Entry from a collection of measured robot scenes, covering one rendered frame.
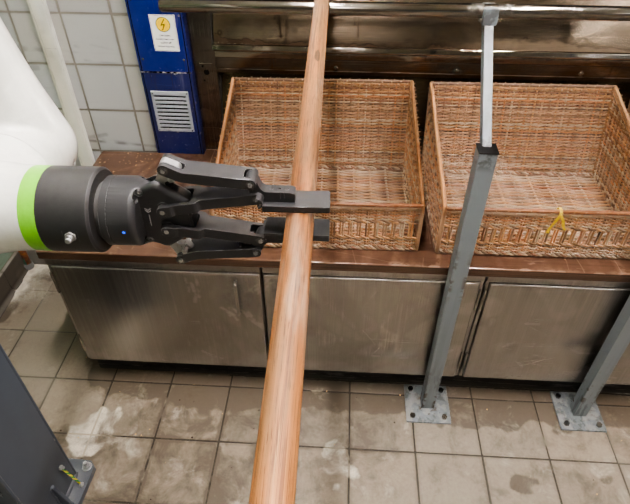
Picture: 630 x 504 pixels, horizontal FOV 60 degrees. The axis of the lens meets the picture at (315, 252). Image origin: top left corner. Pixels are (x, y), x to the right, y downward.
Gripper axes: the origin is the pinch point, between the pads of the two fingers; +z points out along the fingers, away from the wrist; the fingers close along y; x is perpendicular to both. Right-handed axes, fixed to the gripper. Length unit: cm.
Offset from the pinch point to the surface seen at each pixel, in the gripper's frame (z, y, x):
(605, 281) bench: 76, 64, -59
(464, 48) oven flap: 41, 24, -112
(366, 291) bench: 14, 72, -60
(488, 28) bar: 36, 6, -75
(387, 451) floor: 23, 119, -39
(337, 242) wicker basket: 6, 59, -65
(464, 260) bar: 37, 54, -54
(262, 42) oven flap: -18, 24, -113
